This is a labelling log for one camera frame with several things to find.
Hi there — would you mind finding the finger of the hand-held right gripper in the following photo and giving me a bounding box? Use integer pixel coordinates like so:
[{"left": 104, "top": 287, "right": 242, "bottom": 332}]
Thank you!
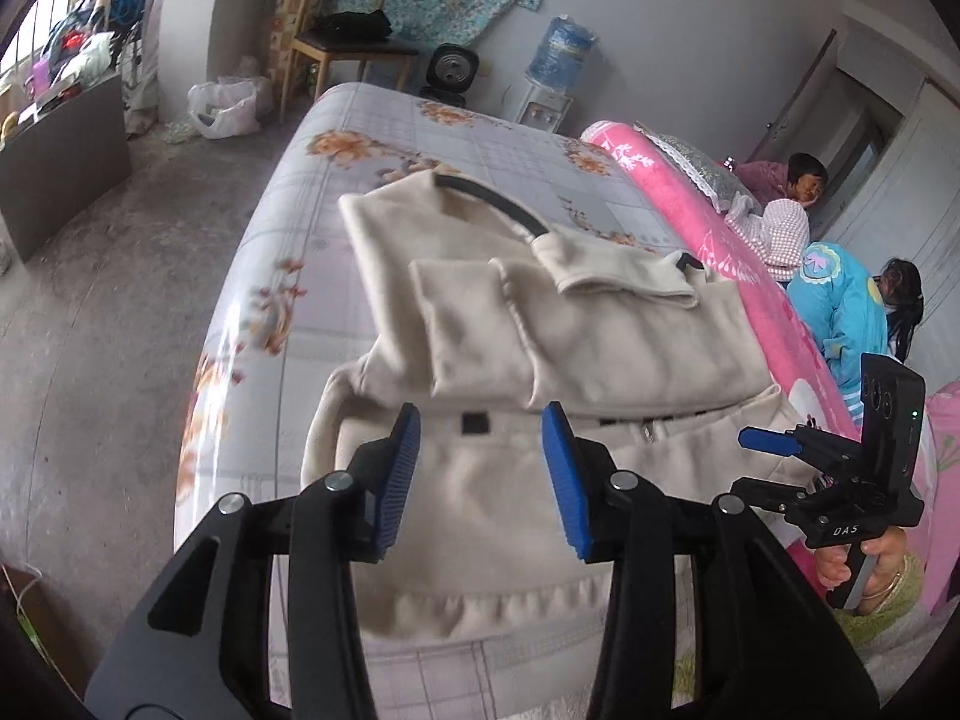
[
  {"left": 739, "top": 426, "right": 862, "bottom": 470},
  {"left": 731, "top": 476, "right": 826, "bottom": 518}
]

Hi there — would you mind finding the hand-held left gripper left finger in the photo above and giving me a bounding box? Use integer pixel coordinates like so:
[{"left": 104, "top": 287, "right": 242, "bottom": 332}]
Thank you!
[{"left": 86, "top": 403, "right": 421, "bottom": 720}]

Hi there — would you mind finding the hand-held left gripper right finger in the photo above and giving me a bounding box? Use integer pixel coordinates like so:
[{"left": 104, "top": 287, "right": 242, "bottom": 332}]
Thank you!
[{"left": 541, "top": 401, "right": 878, "bottom": 720}]

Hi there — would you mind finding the cream zip jacket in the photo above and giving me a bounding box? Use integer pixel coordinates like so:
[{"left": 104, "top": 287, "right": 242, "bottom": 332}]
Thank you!
[{"left": 300, "top": 169, "right": 863, "bottom": 646}]

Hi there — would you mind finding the person's right forearm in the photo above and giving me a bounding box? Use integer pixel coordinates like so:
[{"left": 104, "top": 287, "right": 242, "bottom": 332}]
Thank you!
[{"left": 840, "top": 540, "right": 931, "bottom": 646}]

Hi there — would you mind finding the person's right hand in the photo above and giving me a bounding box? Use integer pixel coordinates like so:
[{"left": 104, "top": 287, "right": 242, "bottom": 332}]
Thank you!
[{"left": 816, "top": 526, "right": 910, "bottom": 616}]

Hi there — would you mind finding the child in blue jacket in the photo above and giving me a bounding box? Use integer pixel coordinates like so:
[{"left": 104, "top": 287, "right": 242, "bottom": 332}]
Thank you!
[{"left": 787, "top": 240, "right": 901, "bottom": 421}]

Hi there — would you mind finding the pink checkered cloth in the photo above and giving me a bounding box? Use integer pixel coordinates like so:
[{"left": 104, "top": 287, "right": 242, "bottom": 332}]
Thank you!
[{"left": 731, "top": 195, "right": 811, "bottom": 282}]

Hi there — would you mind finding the pink floral blanket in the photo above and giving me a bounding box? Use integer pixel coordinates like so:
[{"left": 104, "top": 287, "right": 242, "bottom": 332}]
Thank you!
[{"left": 581, "top": 120, "right": 960, "bottom": 616}]

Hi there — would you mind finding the grey lace-trimmed pillow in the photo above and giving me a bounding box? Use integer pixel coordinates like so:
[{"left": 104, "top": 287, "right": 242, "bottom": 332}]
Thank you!
[{"left": 634, "top": 120, "right": 751, "bottom": 211}]

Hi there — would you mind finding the grey door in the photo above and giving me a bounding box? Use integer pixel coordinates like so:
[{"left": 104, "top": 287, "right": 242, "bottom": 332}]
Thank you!
[{"left": 765, "top": 15, "right": 931, "bottom": 241}]

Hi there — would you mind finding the bed with plaid floral sheet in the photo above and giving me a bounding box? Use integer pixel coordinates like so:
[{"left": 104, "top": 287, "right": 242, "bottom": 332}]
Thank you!
[{"left": 172, "top": 79, "right": 826, "bottom": 720}]

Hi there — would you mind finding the white water dispenser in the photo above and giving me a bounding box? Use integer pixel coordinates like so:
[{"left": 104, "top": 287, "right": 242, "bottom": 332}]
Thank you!
[{"left": 517, "top": 82, "right": 575, "bottom": 132}]

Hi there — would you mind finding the white plastic bag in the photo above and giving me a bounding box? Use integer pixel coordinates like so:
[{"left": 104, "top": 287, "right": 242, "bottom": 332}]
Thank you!
[{"left": 186, "top": 75, "right": 272, "bottom": 140}]

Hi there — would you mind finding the black round fan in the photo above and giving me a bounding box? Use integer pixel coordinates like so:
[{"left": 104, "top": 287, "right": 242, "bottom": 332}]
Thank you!
[{"left": 420, "top": 43, "right": 481, "bottom": 107}]

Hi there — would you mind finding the blue water bottle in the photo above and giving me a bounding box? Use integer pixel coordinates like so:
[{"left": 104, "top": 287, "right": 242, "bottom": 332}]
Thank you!
[{"left": 529, "top": 15, "right": 597, "bottom": 91}]

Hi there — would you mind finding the wooden chair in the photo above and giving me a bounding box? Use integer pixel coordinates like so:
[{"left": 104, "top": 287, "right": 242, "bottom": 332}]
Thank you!
[{"left": 281, "top": 0, "right": 421, "bottom": 121}]

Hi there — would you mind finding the dark cabinet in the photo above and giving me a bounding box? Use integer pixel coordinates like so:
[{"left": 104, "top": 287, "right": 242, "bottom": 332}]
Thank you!
[{"left": 0, "top": 75, "right": 128, "bottom": 263}]

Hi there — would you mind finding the black bag on chair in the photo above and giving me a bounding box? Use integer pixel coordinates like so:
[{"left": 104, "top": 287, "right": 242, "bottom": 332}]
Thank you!
[{"left": 319, "top": 10, "right": 393, "bottom": 44}]

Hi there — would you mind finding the patterned cardboard box stack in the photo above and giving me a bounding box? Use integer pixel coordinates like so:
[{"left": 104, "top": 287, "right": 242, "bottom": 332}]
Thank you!
[{"left": 270, "top": 0, "right": 331, "bottom": 83}]

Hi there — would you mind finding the metal window railing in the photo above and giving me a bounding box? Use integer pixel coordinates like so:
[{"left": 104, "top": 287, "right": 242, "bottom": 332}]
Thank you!
[{"left": 0, "top": 0, "right": 151, "bottom": 128}]

